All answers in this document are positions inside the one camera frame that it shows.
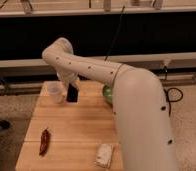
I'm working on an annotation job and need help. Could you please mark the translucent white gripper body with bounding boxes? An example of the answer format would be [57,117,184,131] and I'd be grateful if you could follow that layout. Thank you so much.
[57,70,79,89]

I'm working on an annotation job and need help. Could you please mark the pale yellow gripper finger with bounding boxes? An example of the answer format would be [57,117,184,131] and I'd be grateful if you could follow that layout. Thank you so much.
[61,85,68,101]

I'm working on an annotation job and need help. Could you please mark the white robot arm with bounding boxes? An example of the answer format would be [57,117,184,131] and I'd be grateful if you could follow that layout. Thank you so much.
[42,37,179,171]

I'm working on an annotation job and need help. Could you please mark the white ceramic cup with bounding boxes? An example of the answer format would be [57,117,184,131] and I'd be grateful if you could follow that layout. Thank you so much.
[47,82,63,103]

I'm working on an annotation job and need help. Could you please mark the green bowl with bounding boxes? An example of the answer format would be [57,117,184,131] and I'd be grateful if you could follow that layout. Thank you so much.
[102,85,113,104]

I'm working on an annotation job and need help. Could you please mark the dried red chili pepper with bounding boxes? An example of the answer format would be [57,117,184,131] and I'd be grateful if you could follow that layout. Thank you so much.
[39,129,50,156]

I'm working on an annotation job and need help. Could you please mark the black object at left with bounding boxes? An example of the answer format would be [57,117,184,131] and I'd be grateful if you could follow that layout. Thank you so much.
[0,120,10,129]

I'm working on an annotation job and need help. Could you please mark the black hanging cable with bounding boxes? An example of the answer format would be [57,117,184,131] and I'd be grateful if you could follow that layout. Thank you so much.
[104,5,126,62]

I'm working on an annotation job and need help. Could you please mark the black floor cables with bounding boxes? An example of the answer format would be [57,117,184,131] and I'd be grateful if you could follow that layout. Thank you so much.
[162,86,184,118]

